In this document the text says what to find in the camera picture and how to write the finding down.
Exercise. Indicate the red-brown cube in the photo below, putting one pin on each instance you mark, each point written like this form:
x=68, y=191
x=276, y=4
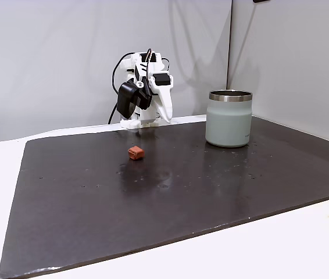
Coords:
x=136, y=153

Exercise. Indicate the pale green steel-rimmed cup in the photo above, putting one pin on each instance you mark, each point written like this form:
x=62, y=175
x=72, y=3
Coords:
x=228, y=122

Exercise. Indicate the dark grey table mat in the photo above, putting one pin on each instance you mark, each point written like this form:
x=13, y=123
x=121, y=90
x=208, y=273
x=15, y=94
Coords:
x=153, y=203

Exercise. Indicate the black oval camera box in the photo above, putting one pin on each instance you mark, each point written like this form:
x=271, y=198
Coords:
x=127, y=100

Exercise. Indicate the black wall-mounted object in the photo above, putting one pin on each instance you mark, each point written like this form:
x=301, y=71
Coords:
x=261, y=1

